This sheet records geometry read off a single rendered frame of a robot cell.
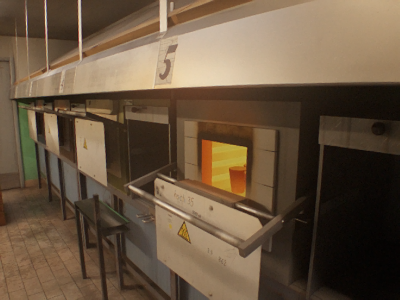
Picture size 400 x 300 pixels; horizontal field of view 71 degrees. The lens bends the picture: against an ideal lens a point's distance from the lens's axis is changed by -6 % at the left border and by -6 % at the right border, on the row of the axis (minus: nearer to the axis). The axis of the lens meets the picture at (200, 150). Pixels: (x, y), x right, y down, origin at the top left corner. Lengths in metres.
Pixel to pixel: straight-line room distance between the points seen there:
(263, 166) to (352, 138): 0.32
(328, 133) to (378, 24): 0.40
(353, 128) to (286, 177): 0.27
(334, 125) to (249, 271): 0.51
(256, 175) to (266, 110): 0.22
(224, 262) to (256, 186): 0.28
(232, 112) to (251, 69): 0.49
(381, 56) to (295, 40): 0.16
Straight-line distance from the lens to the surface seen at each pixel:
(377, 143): 0.80
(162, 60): 0.91
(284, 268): 1.09
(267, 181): 1.01
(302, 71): 0.55
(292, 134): 0.94
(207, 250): 1.13
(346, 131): 0.83
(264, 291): 1.29
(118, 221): 2.06
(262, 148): 1.00
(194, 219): 0.94
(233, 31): 0.70
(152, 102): 1.54
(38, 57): 5.66
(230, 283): 1.09
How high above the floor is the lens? 1.48
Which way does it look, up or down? 10 degrees down
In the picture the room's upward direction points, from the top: straight up
